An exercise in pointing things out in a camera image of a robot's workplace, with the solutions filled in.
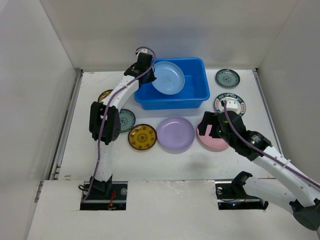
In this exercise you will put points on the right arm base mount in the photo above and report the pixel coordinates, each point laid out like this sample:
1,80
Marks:
228,199

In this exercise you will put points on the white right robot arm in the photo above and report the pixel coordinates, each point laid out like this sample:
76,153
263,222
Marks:
300,195

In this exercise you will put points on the purple plastic plate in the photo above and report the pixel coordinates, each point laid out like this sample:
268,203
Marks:
176,133

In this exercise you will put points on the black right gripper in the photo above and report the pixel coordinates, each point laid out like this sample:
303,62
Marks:
208,124

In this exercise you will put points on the pink plastic plate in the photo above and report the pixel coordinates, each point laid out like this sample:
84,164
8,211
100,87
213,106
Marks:
212,143

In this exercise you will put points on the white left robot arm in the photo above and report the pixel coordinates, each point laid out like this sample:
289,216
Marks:
104,121

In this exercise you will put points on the blue plastic bin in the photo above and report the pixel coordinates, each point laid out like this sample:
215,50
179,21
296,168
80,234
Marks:
194,93

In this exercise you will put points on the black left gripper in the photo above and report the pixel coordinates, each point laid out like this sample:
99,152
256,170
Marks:
152,77

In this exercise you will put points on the yellow patterned small plate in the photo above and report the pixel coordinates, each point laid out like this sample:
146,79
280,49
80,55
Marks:
142,137

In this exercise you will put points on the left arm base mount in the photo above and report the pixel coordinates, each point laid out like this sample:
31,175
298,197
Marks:
114,200

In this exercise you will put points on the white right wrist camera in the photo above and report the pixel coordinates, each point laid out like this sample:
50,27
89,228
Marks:
231,105

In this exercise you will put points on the blue floral small plate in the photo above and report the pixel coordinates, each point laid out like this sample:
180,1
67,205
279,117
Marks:
127,120

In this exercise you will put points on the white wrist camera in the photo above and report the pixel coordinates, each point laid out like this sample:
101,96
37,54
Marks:
231,105
142,50

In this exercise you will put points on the light blue plastic plate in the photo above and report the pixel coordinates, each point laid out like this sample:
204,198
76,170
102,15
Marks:
169,78

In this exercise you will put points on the green rimmed white plate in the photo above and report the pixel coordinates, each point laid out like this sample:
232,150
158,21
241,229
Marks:
217,104

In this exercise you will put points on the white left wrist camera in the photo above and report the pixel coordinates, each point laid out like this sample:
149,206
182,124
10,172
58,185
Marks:
142,50

